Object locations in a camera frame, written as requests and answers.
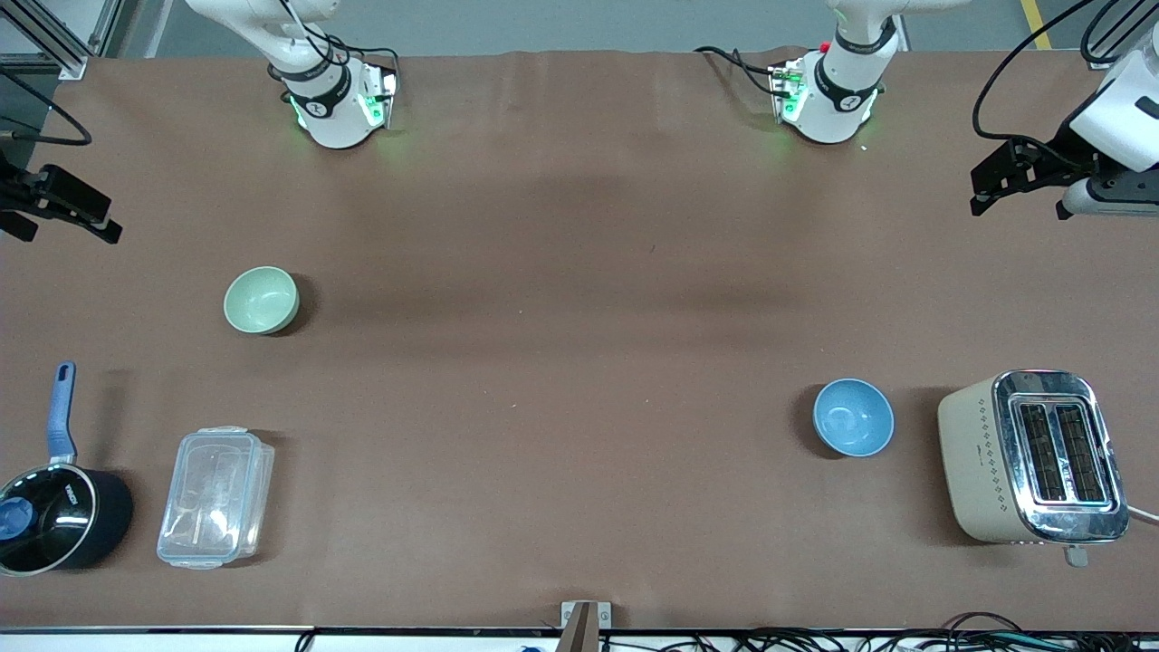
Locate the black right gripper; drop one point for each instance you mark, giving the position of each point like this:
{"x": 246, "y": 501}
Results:
{"x": 16, "y": 193}

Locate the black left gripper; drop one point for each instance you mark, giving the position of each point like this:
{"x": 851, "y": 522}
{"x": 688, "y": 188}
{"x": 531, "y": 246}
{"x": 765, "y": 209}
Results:
{"x": 1061, "y": 156}

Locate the light green bowl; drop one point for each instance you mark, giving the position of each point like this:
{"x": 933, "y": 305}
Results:
{"x": 261, "y": 300}

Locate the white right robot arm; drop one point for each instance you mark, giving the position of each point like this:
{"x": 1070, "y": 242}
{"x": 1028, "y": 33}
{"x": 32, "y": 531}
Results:
{"x": 330, "y": 113}

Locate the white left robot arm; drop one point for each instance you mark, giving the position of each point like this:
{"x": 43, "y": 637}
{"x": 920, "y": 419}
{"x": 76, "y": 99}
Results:
{"x": 838, "y": 100}

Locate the blue bowl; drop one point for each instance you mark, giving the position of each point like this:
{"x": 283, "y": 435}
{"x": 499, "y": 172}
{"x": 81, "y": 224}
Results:
{"x": 853, "y": 417}

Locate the beige chrome toaster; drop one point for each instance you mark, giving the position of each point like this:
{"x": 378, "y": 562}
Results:
{"x": 1032, "y": 457}

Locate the glass lid with blue knob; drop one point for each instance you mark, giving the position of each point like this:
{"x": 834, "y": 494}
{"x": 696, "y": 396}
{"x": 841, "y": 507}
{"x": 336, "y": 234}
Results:
{"x": 41, "y": 518}

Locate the clear plastic lidded container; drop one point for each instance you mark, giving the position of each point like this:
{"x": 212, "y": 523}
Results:
{"x": 215, "y": 498}

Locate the brown table cloth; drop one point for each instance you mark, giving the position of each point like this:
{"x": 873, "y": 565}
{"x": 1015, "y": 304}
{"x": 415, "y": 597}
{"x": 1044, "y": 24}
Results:
{"x": 561, "y": 362}

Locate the aluminium frame profile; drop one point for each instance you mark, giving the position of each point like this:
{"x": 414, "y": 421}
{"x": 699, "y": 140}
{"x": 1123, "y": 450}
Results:
{"x": 50, "y": 32}

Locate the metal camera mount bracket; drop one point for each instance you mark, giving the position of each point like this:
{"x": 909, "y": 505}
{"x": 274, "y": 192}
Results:
{"x": 585, "y": 625}

